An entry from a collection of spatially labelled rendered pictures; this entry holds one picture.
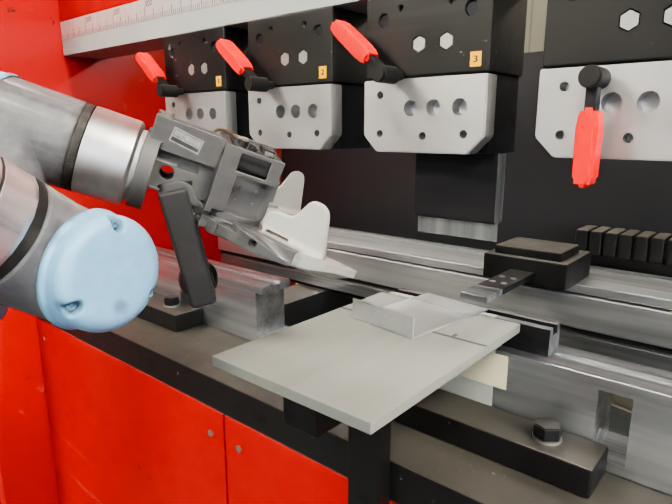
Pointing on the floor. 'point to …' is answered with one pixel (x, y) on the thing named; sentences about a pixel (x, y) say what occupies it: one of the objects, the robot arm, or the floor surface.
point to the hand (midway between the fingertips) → (336, 252)
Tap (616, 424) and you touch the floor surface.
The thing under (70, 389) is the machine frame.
